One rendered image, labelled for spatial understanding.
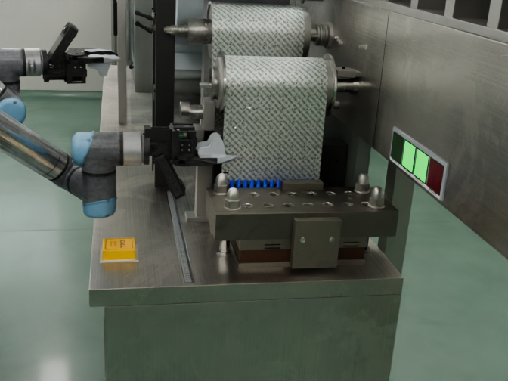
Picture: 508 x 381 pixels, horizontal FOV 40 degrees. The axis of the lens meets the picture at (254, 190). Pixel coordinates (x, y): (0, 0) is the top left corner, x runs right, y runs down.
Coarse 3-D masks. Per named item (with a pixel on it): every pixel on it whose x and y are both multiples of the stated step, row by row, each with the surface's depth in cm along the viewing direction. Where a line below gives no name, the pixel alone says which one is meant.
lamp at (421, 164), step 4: (420, 152) 130; (420, 156) 130; (424, 156) 128; (428, 156) 127; (416, 160) 132; (420, 160) 130; (424, 160) 128; (416, 164) 132; (420, 164) 130; (424, 164) 128; (416, 168) 132; (420, 168) 130; (424, 168) 128; (416, 172) 132; (420, 172) 130; (424, 172) 128; (420, 176) 130; (424, 176) 128; (424, 180) 128
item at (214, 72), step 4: (212, 68) 157; (216, 68) 158; (212, 72) 156; (216, 72) 157; (212, 76) 156; (216, 76) 156; (212, 80) 156; (216, 80) 156; (212, 84) 156; (216, 84) 156; (212, 88) 156; (216, 88) 157; (212, 92) 157; (216, 92) 157; (212, 96) 158; (216, 96) 158
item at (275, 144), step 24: (240, 120) 157; (264, 120) 158; (288, 120) 159; (312, 120) 160; (240, 144) 159; (264, 144) 160; (288, 144) 161; (312, 144) 163; (240, 168) 161; (264, 168) 162; (288, 168) 163; (312, 168) 165
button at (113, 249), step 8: (104, 240) 153; (112, 240) 153; (120, 240) 153; (128, 240) 153; (104, 248) 149; (112, 248) 149; (120, 248) 150; (128, 248) 150; (104, 256) 148; (112, 256) 149; (120, 256) 149; (128, 256) 149
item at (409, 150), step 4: (404, 144) 137; (408, 144) 135; (404, 148) 137; (408, 148) 135; (412, 148) 133; (404, 152) 137; (408, 152) 135; (412, 152) 133; (404, 156) 137; (408, 156) 135; (412, 156) 133; (404, 160) 137; (408, 160) 135; (412, 160) 133; (404, 164) 137; (408, 164) 135; (412, 164) 133; (408, 168) 135; (412, 168) 133
